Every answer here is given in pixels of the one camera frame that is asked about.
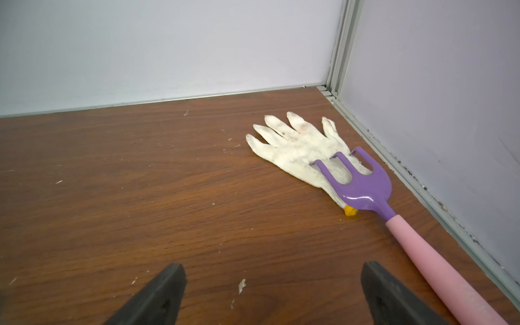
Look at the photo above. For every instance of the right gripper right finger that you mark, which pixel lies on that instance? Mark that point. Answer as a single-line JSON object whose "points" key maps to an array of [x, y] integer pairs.
{"points": [[390, 301]]}

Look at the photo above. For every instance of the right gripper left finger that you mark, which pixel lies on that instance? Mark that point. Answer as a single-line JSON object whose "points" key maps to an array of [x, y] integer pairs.
{"points": [[157, 303]]}

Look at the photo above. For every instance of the purple pink toy rake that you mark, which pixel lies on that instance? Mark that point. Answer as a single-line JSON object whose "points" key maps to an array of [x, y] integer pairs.
{"points": [[371, 193]]}

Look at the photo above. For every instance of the white work glove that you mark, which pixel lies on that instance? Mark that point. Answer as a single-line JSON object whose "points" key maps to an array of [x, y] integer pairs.
{"points": [[295, 145]]}

